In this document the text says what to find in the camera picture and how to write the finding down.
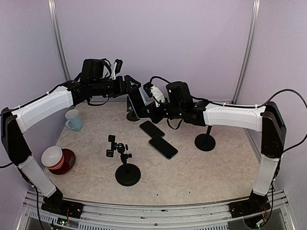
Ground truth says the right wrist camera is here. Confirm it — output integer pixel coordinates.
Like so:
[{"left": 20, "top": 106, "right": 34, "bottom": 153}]
[{"left": 143, "top": 82, "right": 165, "bottom": 107}]

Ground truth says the front aluminium rail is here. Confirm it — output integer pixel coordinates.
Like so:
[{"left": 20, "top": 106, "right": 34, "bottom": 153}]
[{"left": 16, "top": 191, "right": 297, "bottom": 230}]

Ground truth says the aluminium frame post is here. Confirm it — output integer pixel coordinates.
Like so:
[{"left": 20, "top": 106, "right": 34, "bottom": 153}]
[
  {"left": 231, "top": 0, "right": 261, "bottom": 104},
  {"left": 47, "top": 0, "right": 72, "bottom": 82}
]

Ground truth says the black clamp phone stand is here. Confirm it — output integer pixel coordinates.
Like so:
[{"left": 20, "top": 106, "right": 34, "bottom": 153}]
[
  {"left": 194, "top": 126, "right": 216, "bottom": 151},
  {"left": 106, "top": 135, "right": 141, "bottom": 187}
]

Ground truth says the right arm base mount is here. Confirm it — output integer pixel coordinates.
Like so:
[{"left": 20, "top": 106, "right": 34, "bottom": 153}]
[{"left": 228, "top": 200, "right": 271, "bottom": 218}]

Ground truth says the dark teal phone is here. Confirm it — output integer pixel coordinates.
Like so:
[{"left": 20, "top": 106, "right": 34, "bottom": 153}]
[{"left": 149, "top": 136, "right": 178, "bottom": 160}]

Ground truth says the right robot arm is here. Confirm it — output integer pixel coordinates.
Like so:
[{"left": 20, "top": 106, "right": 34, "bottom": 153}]
[{"left": 143, "top": 81, "right": 286, "bottom": 213}]

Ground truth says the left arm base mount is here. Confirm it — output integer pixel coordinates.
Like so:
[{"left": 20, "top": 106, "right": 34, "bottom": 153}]
[{"left": 41, "top": 199, "right": 83, "bottom": 219}]

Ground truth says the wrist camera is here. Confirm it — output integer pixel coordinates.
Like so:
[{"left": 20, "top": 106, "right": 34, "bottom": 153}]
[
  {"left": 143, "top": 82, "right": 165, "bottom": 107},
  {"left": 111, "top": 59, "right": 123, "bottom": 80}
]

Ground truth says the plate phone stand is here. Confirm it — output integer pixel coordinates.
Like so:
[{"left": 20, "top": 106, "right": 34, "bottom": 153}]
[{"left": 126, "top": 96, "right": 142, "bottom": 122}]

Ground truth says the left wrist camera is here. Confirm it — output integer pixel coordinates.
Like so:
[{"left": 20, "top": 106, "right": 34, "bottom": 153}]
[{"left": 111, "top": 59, "right": 123, "bottom": 80}]

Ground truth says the dark red saucer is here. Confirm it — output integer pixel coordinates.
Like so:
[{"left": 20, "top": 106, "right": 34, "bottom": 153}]
[{"left": 49, "top": 149, "right": 76, "bottom": 175}]

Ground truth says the top black phone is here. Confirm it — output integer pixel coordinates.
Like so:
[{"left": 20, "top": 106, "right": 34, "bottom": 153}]
[{"left": 139, "top": 121, "right": 165, "bottom": 138}]

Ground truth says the white and red bowl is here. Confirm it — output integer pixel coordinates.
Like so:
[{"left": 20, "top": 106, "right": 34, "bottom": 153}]
[{"left": 41, "top": 146, "right": 64, "bottom": 170}]

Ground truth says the light blue mug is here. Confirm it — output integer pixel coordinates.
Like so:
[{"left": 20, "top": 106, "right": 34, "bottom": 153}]
[{"left": 65, "top": 109, "right": 83, "bottom": 131}]

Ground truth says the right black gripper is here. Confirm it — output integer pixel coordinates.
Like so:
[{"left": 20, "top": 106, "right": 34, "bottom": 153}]
[{"left": 140, "top": 101, "right": 183, "bottom": 124}]

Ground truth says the left aluminium frame post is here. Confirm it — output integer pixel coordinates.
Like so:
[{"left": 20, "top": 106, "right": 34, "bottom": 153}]
[{"left": 47, "top": 0, "right": 72, "bottom": 82}]

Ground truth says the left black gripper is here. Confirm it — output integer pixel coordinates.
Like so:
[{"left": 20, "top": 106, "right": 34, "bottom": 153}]
[{"left": 91, "top": 74, "right": 142, "bottom": 98}]

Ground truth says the right aluminium frame post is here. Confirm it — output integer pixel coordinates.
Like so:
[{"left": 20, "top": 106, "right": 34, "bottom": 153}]
[{"left": 231, "top": 0, "right": 261, "bottom": 104}]

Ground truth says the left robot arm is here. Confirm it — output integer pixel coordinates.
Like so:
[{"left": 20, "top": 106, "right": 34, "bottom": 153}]
[{"left": 0, "top": 58, "right": 141, "bottom": 213}]

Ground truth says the blue case phone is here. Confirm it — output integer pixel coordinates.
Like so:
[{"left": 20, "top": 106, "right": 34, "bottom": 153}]
[{"left": 129, "top": 88, "right": 149, "bottom": 119}]

